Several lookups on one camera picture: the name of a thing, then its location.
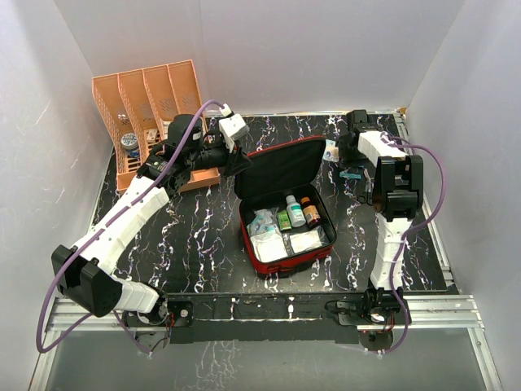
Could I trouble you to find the clear bag of plasters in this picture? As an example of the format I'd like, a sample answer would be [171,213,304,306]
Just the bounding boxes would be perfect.
[249,209,280,235]

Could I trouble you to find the red black medicine case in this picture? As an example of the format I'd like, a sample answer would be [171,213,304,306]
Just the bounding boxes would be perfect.
[234,136,337,275]

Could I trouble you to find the small teal sachet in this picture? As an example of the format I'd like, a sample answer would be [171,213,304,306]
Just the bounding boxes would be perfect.
[339,171,361,180]

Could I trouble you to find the round blue tin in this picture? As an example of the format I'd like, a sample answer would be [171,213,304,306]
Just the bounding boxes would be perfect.
[120,132,140,158]

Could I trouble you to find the gauze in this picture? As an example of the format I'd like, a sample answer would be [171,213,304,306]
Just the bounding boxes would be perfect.
[250,231,288,263]

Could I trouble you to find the teal bandage packet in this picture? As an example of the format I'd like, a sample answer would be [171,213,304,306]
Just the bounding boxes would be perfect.
[247,215,272,236]

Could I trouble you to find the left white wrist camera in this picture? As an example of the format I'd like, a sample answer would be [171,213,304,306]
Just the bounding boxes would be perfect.
[219,103,249,152]

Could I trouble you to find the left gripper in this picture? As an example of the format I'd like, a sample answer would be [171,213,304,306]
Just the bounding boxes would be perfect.
[187,135,255,181]

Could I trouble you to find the brown bottle orange cap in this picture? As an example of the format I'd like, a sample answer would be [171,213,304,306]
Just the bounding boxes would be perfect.
[300,197,322,229]

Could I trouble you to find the small medicine boxes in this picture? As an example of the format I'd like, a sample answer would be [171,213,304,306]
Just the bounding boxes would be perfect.
[146,129,160,144]

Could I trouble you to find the blue cotton swab bag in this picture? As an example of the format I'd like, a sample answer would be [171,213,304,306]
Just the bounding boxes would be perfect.
[322,147,339,163]

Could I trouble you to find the white bottle green label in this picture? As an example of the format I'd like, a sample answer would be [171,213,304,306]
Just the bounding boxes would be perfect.
[286,195,306,228]

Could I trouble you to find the white gauze pad pack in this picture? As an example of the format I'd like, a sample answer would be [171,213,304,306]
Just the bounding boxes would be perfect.
[289,227,327,253]

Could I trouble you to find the orange plastic file organizer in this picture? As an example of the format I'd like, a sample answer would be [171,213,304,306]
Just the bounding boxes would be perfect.
[92,59,202,194]

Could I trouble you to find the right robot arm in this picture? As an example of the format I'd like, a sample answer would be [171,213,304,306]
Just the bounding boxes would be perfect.
[335,110,423,325]

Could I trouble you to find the green wind oil box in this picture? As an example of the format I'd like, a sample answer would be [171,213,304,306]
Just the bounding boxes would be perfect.
[277,210,292,231]

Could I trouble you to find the white medicine box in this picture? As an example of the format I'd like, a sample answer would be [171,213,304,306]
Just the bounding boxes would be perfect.
[162,120,171,138]

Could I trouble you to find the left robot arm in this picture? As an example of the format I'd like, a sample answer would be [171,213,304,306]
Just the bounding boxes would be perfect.
[51,112,252,325]

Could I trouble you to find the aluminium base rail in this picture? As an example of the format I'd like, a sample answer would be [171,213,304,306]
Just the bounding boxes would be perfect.
[38,292,502,390]

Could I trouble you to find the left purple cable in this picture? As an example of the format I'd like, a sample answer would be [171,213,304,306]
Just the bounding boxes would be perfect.
[36,99,229,359]

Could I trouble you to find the black handled scissors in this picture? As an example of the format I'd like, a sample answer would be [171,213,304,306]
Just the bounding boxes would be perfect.
[357,169,373,206]

